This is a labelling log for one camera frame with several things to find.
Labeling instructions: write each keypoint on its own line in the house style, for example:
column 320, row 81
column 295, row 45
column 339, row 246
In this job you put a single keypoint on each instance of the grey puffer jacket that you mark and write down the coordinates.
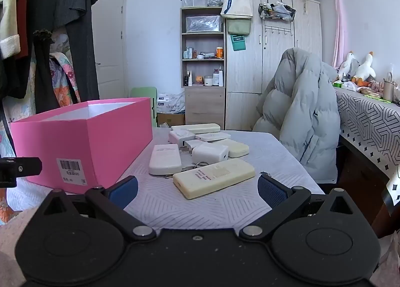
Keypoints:
column 300, row 111

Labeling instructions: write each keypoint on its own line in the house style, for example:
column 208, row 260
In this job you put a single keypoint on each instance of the floral cloth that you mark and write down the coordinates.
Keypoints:
column 62, row 83

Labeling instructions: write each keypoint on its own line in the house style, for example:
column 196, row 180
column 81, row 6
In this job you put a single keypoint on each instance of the pink cardboard box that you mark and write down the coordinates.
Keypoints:
column 93, row 137

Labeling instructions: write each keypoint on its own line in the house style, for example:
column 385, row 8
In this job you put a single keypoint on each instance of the light wooden wardrobe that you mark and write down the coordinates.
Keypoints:
column 250, row 80

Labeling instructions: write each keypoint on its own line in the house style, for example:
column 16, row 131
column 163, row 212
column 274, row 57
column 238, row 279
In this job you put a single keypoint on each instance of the white power bank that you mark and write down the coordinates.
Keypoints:
column 214, row 136
column 165, row 158

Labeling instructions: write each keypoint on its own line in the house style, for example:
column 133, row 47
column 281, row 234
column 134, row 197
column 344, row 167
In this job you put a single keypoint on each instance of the cream coat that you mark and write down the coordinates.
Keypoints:
column 7, row 8

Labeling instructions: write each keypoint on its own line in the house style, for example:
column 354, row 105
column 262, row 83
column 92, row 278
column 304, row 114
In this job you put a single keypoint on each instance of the white charger with prongs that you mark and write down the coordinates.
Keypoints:
column 209, row 153

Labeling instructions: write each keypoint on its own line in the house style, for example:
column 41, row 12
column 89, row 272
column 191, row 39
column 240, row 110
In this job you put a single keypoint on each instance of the plastic bag of boxes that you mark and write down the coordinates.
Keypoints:
column 170, row 102

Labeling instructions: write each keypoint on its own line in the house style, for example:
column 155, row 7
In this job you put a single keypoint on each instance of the beige cup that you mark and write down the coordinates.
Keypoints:
column 388, row 90

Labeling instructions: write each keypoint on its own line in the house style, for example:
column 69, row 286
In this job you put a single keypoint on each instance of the large cream power bank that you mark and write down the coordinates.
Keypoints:
column 212, row 179

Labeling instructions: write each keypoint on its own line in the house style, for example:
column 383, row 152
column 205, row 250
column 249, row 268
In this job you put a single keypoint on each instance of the white square charger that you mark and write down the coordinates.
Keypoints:
column 179, row 137

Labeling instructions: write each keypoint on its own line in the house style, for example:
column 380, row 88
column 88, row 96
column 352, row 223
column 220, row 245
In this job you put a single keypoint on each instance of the wooden shelf unit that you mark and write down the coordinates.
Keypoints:
column 204, row 105

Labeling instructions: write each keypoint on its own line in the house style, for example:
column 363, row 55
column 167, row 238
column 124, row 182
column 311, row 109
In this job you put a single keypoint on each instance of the white flat power bank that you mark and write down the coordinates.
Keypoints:
column 214, row 136

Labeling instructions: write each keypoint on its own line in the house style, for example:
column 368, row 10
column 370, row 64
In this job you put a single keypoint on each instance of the pink towel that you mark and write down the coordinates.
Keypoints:
column 340, row 24

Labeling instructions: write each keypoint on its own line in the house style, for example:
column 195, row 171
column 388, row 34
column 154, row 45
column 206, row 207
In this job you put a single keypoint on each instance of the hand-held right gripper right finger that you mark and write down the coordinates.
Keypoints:
column 272, row 193

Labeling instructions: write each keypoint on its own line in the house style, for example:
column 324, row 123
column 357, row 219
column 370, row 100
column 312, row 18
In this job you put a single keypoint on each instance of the small cardboard box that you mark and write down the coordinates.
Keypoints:
column 170, row 119

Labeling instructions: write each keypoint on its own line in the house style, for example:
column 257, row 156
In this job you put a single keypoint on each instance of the green stool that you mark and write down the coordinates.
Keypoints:
column 143, row 93

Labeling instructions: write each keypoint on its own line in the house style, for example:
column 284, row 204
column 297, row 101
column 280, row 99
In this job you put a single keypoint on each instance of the white bottle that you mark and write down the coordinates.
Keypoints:
column 221, row 77

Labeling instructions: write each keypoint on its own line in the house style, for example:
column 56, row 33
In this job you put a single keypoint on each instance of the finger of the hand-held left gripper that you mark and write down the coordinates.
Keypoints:
column 28, row 166

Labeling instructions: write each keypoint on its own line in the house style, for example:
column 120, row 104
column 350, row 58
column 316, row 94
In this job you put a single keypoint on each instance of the white jar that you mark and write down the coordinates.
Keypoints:
column 208, row 81

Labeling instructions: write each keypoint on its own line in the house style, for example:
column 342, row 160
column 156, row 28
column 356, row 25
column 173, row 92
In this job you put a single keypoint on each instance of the white door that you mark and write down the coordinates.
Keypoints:
column 109, row 40

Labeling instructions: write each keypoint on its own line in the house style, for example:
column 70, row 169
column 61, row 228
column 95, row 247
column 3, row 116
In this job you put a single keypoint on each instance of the cream oval power bank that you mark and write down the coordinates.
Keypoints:
column 236, row 148

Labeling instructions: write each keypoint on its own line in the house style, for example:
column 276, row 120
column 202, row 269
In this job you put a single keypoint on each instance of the white tote bag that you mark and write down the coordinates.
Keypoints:
column 237, row 7

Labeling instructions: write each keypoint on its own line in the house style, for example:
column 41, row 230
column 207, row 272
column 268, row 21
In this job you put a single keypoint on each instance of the green pouch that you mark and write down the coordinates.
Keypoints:
column 238, row 26

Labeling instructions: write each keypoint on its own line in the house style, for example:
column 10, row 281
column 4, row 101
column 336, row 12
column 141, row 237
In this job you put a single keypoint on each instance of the black white patterned tablecloth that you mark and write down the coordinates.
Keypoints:
column 365, row 118

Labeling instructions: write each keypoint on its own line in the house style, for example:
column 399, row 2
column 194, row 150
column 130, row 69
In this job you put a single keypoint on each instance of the red garment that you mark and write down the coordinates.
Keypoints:
column 23, row 24

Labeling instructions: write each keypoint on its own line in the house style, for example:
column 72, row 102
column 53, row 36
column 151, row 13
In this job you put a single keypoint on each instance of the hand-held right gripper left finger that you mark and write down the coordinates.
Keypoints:
column 123, row 191

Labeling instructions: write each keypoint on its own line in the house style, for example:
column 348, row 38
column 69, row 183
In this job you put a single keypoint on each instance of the long cream power bank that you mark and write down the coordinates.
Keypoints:
column 197, row 128

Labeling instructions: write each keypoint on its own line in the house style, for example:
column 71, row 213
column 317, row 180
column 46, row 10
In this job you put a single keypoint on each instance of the black long garment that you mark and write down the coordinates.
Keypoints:
column 43, row 2

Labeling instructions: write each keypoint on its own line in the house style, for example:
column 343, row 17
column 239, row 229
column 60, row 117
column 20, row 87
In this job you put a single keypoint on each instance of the white goose plush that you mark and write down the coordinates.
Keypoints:
column 347, row 66
column 365, row 69

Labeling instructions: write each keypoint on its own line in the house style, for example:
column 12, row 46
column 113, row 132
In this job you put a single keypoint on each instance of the dark grey shirt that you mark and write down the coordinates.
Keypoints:
column 79, row 8

